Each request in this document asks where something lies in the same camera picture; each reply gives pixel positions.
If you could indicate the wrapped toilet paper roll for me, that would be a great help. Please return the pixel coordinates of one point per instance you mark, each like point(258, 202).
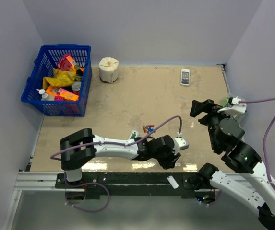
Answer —
point(108, 69)

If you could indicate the small white remote control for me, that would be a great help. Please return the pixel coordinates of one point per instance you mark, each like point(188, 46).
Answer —
point(185, 77)

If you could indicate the orange pink snack pack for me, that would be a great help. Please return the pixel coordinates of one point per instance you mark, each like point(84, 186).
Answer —
point(60, 92)

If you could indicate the red tin can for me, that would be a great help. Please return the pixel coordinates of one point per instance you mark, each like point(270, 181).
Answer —
point(76, 87)

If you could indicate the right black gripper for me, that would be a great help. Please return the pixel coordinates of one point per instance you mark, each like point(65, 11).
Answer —
point(207, 106)

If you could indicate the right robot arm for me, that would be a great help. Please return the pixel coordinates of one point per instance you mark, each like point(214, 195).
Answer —
point(226, 138)

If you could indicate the yellow snack bag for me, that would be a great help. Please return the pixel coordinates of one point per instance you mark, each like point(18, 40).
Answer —
point(60, 79)

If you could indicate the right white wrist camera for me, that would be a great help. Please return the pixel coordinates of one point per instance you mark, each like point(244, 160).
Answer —
point(234, 106)

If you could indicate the green blue sponge pack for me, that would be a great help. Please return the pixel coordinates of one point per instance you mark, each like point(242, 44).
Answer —
point(226, 101)

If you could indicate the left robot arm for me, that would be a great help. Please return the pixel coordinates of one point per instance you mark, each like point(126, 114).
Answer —
point(80, 147)

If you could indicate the long white remote control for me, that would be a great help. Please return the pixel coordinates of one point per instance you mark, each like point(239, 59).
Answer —
point(136, 132)

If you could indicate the white battery cover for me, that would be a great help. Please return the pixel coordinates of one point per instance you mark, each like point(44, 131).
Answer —
point(172, 182)

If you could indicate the aluminium frame rail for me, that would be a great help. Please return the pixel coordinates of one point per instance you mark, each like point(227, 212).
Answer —
point(28, 181)

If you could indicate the pink snack box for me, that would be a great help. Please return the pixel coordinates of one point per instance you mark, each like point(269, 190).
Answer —
point(67, 63)

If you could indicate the white small bottle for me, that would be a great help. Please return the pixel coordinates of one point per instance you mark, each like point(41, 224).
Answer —
point(43, 94)

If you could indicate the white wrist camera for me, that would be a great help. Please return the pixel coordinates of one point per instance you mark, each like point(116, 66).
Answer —
point(180, 143)
point(234, 106)

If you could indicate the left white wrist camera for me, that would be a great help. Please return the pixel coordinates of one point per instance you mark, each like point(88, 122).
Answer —
point(180, 143)

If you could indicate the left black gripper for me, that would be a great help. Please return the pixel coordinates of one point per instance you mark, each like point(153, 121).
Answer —
point(170, 162)

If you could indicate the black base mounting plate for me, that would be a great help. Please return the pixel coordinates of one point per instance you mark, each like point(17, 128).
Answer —
point(134, 184)

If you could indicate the blue plastic basket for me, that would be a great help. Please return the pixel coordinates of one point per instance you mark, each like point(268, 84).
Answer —
point(47, 59)

